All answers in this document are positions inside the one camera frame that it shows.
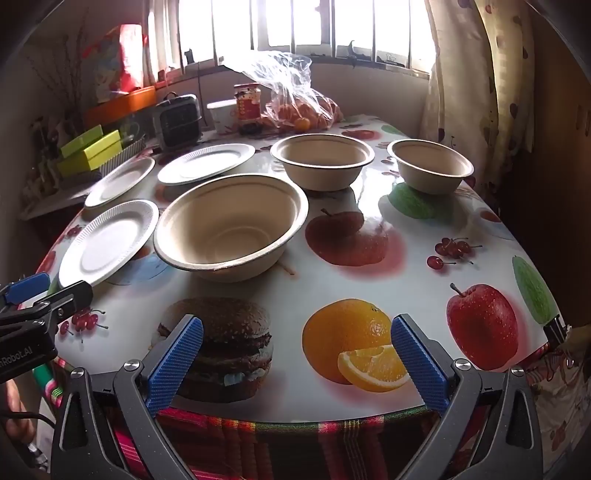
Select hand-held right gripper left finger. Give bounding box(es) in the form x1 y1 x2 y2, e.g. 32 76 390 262
51 314 204 480

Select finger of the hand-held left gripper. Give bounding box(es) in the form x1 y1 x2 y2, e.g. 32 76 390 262
0 272 51 306
0 280 93 333

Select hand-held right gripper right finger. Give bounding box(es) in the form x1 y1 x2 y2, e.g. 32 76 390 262
390 314 543 480

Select white foam plate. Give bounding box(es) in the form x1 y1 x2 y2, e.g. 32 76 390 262
157 143 257 186
84 157 156 208
58 199 160 289

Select beige paper bowl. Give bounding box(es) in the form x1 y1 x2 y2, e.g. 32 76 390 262
270 134 376 192
387 138 475 195
153 173 310 283

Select lime green box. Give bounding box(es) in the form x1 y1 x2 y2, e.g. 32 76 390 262
56 130 123 178

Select black binder clip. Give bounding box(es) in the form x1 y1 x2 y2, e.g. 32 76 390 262
542 314 573 352

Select striped grey tray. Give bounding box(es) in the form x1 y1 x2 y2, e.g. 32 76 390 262
60 134 146 185

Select olive green flat box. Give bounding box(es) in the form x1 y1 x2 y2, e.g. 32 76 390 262
60 126 105 158

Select orange plastic tray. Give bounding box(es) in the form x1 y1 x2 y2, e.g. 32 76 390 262
83 85 158 127

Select dried bare branches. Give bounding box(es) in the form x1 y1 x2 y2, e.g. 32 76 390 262
23 9 93 125

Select white paper tub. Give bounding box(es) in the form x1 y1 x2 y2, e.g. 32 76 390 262
206 99 241 136

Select colourful gift bag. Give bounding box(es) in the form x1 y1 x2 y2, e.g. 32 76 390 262
90 23 148 102

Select red label glass jar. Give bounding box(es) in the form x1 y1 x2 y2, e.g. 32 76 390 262
233 83 263 134

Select pile of small oranges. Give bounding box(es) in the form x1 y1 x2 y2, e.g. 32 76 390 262
265 99 342 131

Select spotted cream curtain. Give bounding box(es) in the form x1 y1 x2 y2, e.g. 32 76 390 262
420 0 541 185

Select clear plastic bag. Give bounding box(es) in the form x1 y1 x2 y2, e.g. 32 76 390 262
222 51 345 132

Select barred window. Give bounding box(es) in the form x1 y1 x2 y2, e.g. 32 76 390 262
148 0 439 75

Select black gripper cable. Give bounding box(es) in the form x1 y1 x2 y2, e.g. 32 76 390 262
0 411 56 428

